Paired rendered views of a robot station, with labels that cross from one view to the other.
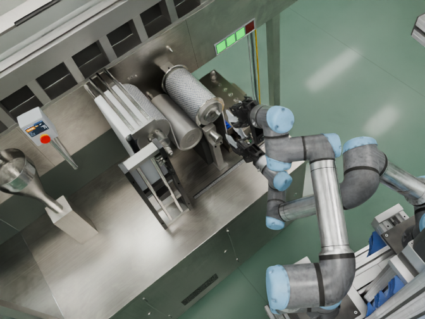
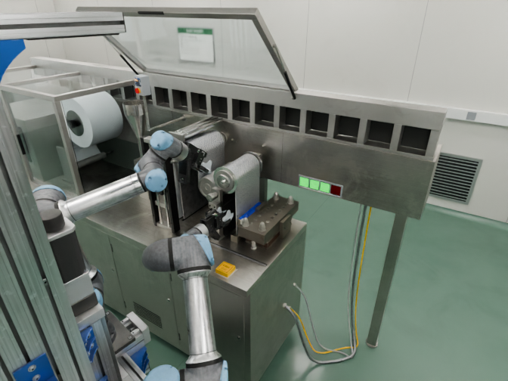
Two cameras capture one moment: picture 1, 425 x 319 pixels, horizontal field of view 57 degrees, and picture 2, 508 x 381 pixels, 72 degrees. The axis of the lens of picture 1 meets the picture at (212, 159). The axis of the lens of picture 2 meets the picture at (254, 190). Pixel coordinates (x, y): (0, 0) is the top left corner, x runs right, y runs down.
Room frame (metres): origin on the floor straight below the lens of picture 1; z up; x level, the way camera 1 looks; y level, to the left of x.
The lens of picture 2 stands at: (0.22, -1.44, 2.05)
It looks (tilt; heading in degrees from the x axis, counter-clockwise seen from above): 28 degrees down; 55
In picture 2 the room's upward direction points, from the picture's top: straight up
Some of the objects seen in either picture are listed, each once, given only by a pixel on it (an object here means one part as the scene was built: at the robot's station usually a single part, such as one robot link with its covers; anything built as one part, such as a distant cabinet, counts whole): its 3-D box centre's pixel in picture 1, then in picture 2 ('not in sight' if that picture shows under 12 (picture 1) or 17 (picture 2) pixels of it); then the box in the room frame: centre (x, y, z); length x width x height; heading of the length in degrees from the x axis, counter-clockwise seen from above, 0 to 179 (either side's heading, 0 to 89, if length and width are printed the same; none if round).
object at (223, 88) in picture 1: (226, 103); (270, 217); (1.23, -0.15, 1.00); 0.40 x 0.16 x 0.06; 23
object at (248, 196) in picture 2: (209, 107); (248, 197); (1.14, -0.05, 1.11); 0.23 x 0.01 x 0.18; 23
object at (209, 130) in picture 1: (216, 148); (216, 215); (0.96, -0.03, 1.05); 0.06 x 0.05 x 0.31; 23
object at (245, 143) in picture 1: (251, 150); (211, 222); (0.85, -0.17, 1.12); 0.12 x 0.08 x 0.09; 23
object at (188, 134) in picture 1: (174, 121); (221, 179); (1.07, 0.11, 1.17); 0.26 x 0.12 x 0.12; 23
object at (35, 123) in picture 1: (38, 128); (140, 85); (0.81, 0.47, 1.66); 0.07 x 0.07 x 0.10; 14
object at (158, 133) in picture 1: (159, 140); not in sight; (0.89, 0.17, 1.33); 0.06 x 0.06 x 0.06; 23
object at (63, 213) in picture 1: (56, 207); (143, 156); (0.82, 0.66, 1.18); 0.14 x 0.14 x 0.57
